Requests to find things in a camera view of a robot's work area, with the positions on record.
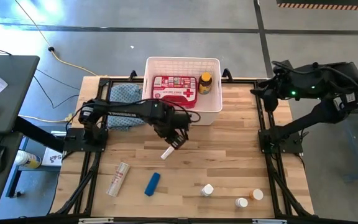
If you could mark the black metal table frame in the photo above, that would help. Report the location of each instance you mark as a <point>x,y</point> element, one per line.
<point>120,81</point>

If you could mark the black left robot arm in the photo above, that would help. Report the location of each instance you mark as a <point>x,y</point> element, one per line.
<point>120,112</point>

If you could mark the white flat bracket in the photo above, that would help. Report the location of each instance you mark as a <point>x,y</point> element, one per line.
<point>269,221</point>
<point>95,221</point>

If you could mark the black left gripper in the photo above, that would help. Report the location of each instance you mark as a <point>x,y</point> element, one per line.
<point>172,123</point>

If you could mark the small white tube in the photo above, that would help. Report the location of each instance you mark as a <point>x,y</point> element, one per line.
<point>167,153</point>

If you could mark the grey desk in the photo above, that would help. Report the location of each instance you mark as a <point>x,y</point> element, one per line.
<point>5,93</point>

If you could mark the blue bandage roll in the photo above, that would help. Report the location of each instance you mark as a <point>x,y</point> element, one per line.
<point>152,184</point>

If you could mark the white yellow spray can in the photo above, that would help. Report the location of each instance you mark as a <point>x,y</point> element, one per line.
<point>28,159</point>

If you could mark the yellow-capped brown pill bottle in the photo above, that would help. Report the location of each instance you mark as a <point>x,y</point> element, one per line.
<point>204,84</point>

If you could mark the red first aid kit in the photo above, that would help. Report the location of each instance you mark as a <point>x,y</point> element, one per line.
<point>174,88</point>

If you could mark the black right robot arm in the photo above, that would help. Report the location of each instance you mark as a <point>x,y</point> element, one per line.
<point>322,112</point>

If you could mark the white perforated plastic basket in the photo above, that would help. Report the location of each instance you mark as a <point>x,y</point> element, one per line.
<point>211,102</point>

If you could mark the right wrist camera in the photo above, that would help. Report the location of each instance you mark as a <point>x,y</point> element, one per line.
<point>281,73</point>

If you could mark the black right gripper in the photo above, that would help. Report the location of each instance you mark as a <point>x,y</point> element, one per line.
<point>273,88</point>

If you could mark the white cardboard box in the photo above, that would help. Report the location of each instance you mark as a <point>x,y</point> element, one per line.
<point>52,157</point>

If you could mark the clear tube red print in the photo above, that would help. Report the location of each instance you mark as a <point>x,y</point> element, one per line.
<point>118,183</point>

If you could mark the blue patterned cloth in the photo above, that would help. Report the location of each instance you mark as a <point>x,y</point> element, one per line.
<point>124,93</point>

